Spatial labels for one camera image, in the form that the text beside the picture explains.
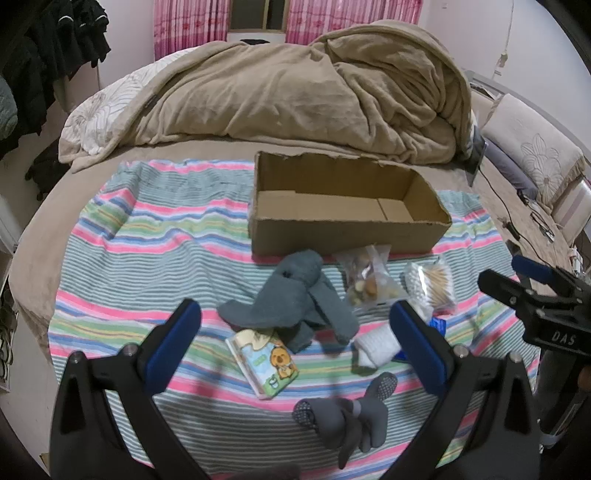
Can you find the bag of cotton swabs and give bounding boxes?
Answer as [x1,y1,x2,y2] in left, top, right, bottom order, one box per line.
[404,259,457,312]

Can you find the cartoon tissue pack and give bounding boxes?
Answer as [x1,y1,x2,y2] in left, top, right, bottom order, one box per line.
[225,329,298,400]

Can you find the white sock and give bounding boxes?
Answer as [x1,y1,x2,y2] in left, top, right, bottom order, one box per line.
[355,324,402,370]

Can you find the striped pastel towel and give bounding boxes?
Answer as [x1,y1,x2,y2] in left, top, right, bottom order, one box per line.
[48,158,541,476]

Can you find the grey pillow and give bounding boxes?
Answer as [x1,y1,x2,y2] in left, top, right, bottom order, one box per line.
[485,139,538,200]

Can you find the beige floral pillow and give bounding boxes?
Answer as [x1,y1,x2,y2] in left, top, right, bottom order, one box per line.
[482,94,585,208]

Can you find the blue tissue pack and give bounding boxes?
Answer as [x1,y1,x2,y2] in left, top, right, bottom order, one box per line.
[393,317,447,362]

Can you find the open cardboard box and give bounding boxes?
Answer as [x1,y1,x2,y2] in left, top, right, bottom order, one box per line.
[249,151,452,256]

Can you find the beige plush blanket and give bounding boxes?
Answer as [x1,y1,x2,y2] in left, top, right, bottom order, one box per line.
[67,20,475,171]

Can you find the tablet leaning on blanket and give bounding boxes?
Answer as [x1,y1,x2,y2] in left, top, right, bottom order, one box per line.
[465,131,487,187]

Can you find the black hanging clothes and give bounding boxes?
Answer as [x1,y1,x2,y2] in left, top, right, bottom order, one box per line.
[1,1,110,155]

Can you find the dark grey sock pair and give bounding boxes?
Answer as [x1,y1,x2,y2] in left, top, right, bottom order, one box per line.
[291,372,398,470]

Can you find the black charging cable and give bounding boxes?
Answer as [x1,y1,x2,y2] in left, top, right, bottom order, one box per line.
[475,161,555,269]

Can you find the clear bag of snacks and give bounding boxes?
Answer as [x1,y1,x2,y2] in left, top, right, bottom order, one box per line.
[335,245,407,310]

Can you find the pink curtains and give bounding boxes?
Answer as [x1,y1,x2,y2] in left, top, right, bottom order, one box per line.
[153,0,423,59]

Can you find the grey-teal sock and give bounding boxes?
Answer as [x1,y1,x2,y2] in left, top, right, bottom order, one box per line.
[217,250,360,353]

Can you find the white floral quilt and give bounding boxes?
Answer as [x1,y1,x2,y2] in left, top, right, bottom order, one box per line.
[58,47,195,164]

